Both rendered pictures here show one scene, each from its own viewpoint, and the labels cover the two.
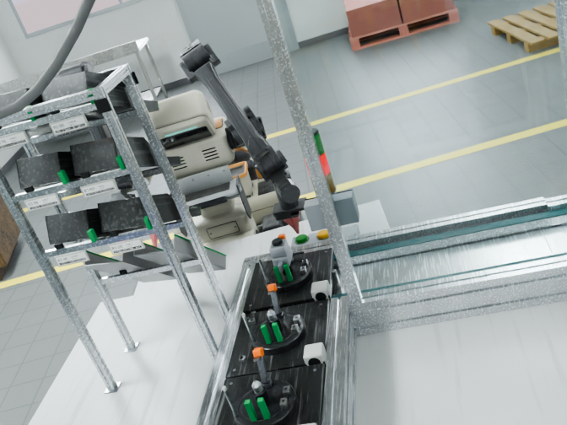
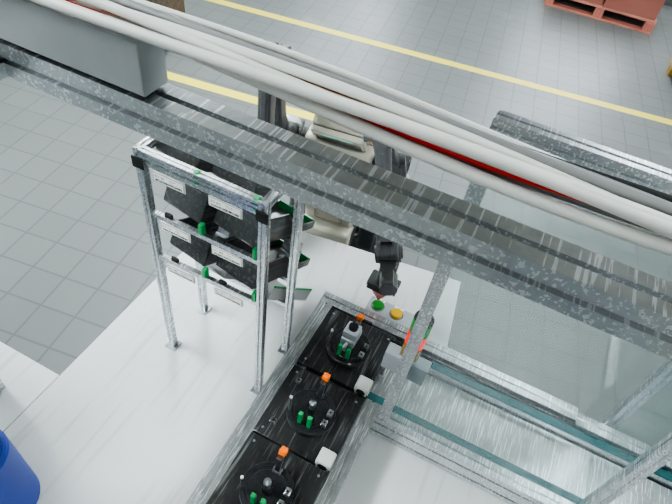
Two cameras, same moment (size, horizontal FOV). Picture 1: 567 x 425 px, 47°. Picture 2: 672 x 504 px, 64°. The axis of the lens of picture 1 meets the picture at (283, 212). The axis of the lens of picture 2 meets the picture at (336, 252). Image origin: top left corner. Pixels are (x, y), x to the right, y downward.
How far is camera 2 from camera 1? 0.80 m
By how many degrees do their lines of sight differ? 22
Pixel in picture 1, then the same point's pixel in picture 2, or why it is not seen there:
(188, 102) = not seen: hidden behind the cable
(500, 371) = not seen: outside the picture
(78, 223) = (200, 247)
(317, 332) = (339, 433)
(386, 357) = (378, 473)
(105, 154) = (246, 228)
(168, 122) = (330, 125)
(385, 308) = (400, 435)
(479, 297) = (473, 475)
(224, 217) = not seen: hidden behind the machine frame
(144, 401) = (190, 379)
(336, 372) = (332, 485)
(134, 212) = (248, 273)
